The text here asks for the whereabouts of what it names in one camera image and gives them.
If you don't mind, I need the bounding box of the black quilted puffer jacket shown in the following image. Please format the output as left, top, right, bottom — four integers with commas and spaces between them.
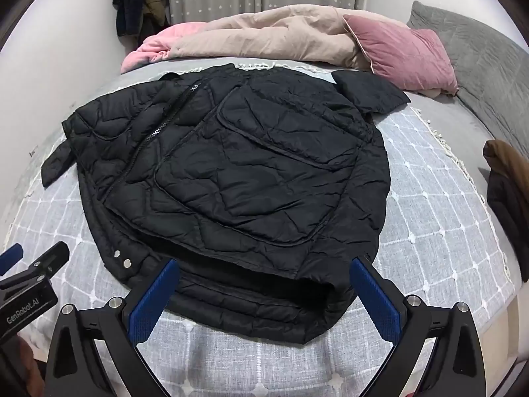
41, 63, 412, 333

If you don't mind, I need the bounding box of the olive hanging garment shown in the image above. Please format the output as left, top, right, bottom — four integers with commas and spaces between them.
142, 0, 171, 23

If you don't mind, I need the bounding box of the grey bed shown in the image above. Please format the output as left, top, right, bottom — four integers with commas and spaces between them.
0, 56, 529, 397

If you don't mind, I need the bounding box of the grey checked fringed blanket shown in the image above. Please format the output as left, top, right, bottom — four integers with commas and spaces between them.
0, 60, 517, 397

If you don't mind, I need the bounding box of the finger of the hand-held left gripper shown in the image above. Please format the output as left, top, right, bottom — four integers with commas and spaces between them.
0, 241, 70, 291
0, 244, 24, 277

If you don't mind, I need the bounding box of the brown garment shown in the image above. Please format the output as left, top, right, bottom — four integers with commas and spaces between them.
483, 140, 529, 199

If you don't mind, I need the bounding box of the beige duvet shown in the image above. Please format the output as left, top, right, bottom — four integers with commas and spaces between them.
165, 4, 375, 71

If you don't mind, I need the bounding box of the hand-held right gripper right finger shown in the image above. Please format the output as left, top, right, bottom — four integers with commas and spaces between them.
349, 256, 486, 397

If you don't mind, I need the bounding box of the dark hanging coat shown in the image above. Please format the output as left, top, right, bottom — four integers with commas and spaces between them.
112, 0, 176, 50

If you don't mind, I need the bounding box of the grey quilted headboard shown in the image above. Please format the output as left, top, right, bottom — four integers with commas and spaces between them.
407, 1, 529, 282

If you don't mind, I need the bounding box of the dark garment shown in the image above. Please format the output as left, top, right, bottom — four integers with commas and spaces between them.
487, 169, 529, 253

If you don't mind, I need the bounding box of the pink velvet pillow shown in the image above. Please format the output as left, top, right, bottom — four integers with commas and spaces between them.
342, 14, 460, 96

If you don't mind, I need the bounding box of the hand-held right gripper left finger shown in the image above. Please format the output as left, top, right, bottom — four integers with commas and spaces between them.
45, 256, 183, 397

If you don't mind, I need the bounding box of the pink fleece blanket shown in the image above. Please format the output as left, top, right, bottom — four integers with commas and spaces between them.
121, 22, 207, 73

